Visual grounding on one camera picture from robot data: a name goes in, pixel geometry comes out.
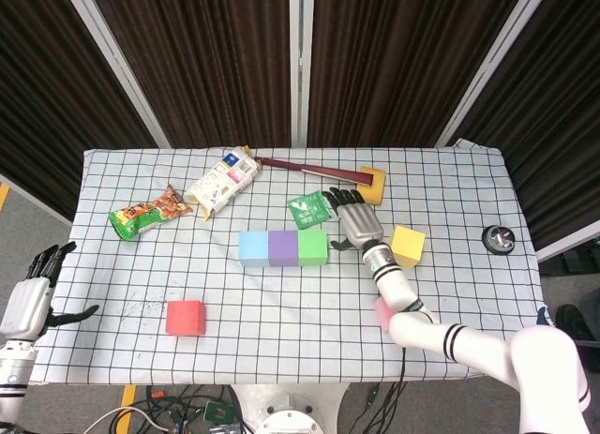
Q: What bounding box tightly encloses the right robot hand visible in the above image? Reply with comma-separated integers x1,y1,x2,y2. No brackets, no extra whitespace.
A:
322,187,386,252

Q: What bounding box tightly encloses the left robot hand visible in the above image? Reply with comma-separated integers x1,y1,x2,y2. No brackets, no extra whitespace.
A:
0,240,100,339

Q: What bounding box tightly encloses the green foam cube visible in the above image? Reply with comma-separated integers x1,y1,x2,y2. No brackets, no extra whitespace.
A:
297,229,329,268

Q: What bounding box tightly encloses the light blue foam cube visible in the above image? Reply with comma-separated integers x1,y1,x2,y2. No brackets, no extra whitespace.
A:
238,230,272,269

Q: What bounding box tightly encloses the red foam cube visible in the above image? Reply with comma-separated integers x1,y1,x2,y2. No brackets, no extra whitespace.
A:
164,299,208,337

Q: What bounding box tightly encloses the yellow sponge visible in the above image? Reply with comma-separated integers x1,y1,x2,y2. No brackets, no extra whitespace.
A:
354,166,388,205

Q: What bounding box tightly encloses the yellow foam cube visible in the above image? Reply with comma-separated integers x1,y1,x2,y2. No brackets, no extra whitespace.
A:
389,224,427,270

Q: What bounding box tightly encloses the green tea sachet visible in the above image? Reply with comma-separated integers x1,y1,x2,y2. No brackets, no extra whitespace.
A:
287,189,334,230

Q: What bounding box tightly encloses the dark red folded fan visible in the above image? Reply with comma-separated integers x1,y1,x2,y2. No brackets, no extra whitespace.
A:
254,156,372,187

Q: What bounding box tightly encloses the purple foam cube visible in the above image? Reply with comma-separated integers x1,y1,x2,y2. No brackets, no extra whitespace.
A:
267,230,301,268

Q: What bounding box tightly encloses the pink foam cube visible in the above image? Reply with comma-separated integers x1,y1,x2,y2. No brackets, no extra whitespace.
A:
373,296,396,333

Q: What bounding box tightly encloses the white black checkered tablecloth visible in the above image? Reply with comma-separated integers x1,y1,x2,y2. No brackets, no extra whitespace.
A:
30,138,559,386

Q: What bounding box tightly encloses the black silver call bell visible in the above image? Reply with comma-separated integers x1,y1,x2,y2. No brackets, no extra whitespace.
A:
481,223,517,256

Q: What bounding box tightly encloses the white cracker package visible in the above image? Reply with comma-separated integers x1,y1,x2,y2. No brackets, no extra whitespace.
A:
184,144,262,221

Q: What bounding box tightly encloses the green orange snack bag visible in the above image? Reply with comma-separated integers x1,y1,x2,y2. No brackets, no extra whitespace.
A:
108,184,194,242

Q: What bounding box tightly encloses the dark brown partition panel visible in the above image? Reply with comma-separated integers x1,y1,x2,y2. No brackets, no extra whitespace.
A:
289,0,554,149
435,0,600,262
60,0,304,149
0,0,171,225

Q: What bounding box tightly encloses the green circuit board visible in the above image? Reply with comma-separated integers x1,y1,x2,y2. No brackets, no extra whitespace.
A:
203,400,234,424

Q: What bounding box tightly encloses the black bag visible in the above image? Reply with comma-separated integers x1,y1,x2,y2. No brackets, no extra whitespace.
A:
555,288,600,349

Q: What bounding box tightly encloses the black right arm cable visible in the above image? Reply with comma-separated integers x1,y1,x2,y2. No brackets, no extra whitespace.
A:
397,344,411,388

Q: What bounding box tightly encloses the white cable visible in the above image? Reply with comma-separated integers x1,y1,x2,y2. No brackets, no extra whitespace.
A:
83,405,170,434

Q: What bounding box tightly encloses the black cable bundle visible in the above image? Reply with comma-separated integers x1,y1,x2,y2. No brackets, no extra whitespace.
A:
144,384,248,434
346,382,410,434

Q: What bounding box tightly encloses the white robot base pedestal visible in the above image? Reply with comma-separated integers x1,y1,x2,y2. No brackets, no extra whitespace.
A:
232,382,351,434

